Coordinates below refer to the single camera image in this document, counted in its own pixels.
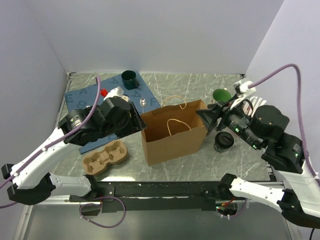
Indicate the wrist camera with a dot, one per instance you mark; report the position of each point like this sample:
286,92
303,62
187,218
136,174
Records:
243,90
115,92

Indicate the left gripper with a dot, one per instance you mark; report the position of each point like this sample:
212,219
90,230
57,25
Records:
139,123

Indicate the brown paper bag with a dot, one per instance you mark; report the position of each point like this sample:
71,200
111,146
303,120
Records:
172,131

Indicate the cardboard cup carrier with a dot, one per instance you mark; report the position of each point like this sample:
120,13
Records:
97,162

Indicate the white mug green inside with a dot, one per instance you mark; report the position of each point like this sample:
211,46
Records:
221,95

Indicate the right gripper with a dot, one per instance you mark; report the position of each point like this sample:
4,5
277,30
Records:
208,114

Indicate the dark green mug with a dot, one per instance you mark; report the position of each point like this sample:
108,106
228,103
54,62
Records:
129,80

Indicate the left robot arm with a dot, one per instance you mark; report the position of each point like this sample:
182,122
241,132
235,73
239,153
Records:
32,181

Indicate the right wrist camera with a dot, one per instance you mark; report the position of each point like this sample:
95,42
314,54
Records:
243,90

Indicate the black plastic lid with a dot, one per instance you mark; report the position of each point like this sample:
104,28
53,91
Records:
224,140

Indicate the silver spoon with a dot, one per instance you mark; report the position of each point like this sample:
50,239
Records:
143,104

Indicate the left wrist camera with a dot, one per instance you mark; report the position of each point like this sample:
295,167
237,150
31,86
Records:
115,92

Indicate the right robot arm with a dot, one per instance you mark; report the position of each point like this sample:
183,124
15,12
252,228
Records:
265,130

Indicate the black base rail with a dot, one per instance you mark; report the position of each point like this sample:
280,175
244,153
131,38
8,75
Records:
165,195

